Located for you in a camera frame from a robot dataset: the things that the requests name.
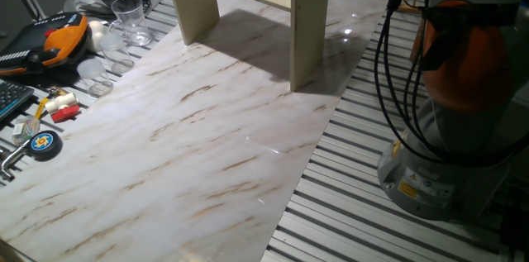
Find cream wooden shelf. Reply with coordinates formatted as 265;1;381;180
164;0;331;93

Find white rounded plastic object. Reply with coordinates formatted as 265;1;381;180
86;20;110;53

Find marble pattern mat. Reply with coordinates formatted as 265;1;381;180
0;0;389;262

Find clear glass mug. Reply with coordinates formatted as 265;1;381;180
108;0;153;47

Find wooden rack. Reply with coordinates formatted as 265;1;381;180
403;0;431;64

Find brass fitting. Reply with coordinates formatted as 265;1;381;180
46;86;69;100

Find black orange teach pendant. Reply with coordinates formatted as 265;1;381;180
0;12;90;77

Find black puck blue label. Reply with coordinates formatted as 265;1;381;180
27;130;64;162

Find clear bag colourful bits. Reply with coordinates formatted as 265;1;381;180
12;115;41;147

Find black keyboard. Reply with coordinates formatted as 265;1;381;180
0;79;36;121

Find metal faucet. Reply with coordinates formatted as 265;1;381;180
0;140;33;183

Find white pipe valve red handle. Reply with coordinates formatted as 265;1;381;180
44;92;82;124

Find yellow strap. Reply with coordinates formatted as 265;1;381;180
33;96;51;121

